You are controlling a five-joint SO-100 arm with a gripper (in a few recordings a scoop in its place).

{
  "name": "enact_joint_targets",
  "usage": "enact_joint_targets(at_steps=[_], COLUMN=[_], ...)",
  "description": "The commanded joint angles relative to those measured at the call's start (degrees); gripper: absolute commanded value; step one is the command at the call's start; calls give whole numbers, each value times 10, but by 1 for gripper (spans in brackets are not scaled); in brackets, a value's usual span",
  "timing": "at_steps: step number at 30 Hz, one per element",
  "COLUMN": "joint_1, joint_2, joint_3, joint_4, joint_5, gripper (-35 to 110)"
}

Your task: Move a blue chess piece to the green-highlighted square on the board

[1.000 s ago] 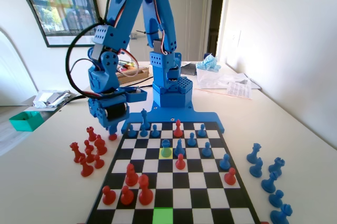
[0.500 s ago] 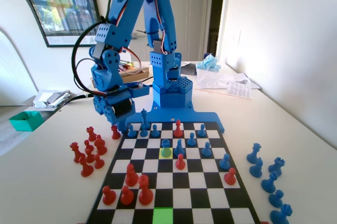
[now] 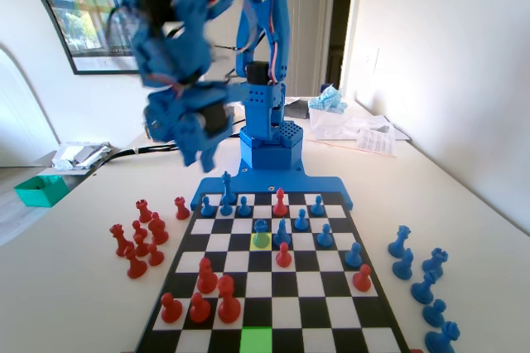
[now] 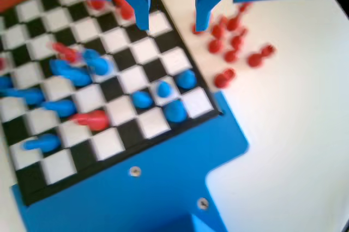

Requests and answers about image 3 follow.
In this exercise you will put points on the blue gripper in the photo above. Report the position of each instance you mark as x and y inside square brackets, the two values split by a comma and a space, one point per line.
[191, 134]

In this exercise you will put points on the white paper sheet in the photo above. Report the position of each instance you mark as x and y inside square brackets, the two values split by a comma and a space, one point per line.
[397, 131]

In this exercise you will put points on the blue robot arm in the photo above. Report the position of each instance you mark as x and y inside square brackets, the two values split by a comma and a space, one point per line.
[265, 125]

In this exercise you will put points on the green plastic bin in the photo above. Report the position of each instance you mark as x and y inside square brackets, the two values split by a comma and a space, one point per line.
[39, 195]

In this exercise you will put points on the printed paper sheet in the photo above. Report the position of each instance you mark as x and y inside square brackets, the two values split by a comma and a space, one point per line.
[377, 143]

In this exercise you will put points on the dark grey device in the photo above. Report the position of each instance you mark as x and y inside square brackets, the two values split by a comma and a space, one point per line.
[299, 110]

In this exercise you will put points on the pile of papers and foil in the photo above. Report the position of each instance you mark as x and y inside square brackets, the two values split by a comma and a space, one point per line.
[80, 156]

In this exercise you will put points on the blue knight chess piece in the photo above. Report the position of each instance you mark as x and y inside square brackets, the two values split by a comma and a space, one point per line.
[403, 270]

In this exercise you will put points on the blue base plate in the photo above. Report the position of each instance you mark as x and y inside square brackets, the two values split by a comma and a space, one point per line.
[323, 184]

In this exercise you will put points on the clear plastic bag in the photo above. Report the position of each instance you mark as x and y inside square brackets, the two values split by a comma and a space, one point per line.
[339, 127]

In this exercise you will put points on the black framed poster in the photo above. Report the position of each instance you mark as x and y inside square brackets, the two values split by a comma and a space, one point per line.
[83, 9]

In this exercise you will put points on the red king chess piece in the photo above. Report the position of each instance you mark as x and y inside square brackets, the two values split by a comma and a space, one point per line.
[228, 307]

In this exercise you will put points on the black white chessboard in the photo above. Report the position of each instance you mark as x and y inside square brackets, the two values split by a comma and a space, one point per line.
[306, 286]

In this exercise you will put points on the white arched panel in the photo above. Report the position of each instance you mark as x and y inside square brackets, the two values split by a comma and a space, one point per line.
[25, 17]

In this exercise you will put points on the blue plastic game piece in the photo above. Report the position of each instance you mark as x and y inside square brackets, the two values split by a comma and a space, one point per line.
[398, 247]

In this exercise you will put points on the blue chess king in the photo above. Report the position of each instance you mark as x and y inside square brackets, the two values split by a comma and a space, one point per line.
[227, 185]

